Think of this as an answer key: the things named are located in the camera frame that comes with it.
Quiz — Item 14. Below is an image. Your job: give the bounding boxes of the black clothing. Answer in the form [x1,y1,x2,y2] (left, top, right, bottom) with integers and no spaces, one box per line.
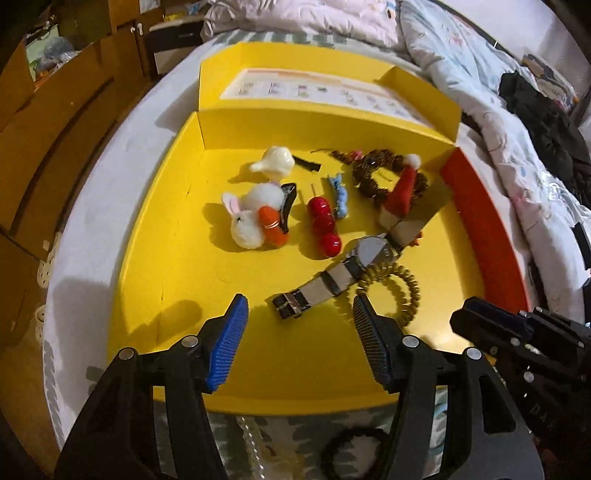
[499,71,591,208]

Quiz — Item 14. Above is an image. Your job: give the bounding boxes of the light blue printed quilt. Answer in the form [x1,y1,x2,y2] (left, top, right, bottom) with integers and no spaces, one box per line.
[399,0,591,319]

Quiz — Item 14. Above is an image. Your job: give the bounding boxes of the white pink quilt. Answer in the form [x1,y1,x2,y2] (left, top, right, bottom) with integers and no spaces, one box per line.
[203,0,402,49]

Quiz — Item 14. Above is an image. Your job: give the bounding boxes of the brown bead bracelet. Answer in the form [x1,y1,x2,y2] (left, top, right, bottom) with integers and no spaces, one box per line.
[352,148,429,208]

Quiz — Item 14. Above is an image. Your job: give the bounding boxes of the silver wristwatch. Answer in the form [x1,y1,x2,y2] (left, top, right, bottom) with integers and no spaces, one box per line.
[270,178,455,320]

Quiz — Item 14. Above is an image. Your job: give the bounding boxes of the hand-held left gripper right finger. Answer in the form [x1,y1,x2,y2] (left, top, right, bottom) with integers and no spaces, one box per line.
[352,294,546,480]

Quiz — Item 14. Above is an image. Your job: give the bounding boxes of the blue hair clip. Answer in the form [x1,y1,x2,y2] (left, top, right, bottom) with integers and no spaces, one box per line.
[327,173,349,219]

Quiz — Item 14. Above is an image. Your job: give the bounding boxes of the red candied berry hair clip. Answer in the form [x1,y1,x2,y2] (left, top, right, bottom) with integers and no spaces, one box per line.
[306,185,342,258]

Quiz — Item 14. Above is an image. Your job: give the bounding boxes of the white rabbit carrot hair clip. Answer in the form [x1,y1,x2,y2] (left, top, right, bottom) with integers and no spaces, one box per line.
[222,181,298,251]

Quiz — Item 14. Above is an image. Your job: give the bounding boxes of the black hair tie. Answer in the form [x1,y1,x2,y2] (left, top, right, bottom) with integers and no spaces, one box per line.
[321,427,391,480]

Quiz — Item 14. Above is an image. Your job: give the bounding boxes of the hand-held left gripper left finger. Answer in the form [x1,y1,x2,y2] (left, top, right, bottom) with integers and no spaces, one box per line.
[54,294,250,480]

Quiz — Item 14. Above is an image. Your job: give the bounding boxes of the cream white duck hair clip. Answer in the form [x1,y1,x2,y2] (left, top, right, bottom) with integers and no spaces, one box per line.
[249,146,295,178]

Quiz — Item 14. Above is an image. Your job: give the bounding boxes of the wooden wardrobe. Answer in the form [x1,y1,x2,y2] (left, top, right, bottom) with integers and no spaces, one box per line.
[0,0,160,356]

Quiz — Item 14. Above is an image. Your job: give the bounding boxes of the olive spiral hair tie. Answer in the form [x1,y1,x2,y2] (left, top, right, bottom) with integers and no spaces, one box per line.
[355,264,422,326]

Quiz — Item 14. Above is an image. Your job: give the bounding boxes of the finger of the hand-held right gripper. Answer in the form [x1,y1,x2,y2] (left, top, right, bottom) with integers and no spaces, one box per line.
[519,307,591,352]
[450,298,532,356]

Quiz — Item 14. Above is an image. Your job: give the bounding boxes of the red santa hat hair clip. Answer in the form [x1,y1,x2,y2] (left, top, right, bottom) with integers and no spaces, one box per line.
[378,153,422,229]

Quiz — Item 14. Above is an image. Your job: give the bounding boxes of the white perforated slipper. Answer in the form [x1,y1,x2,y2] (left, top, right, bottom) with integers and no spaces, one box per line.
[36,257,58,288]

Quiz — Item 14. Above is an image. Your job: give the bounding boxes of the printed cushion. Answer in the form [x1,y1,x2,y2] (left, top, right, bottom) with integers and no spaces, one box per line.
[523,53,579,112]

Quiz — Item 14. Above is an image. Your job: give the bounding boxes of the white black nightstand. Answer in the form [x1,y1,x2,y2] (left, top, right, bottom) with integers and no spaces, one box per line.
[148,18,205,75]

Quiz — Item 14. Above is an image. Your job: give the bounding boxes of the yellow cardboard box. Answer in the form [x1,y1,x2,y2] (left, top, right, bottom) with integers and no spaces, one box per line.
[107,41,529,414]

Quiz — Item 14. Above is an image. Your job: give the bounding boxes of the blue plastic bag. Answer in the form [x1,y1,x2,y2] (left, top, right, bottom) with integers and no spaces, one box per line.
[25,33,80,77]

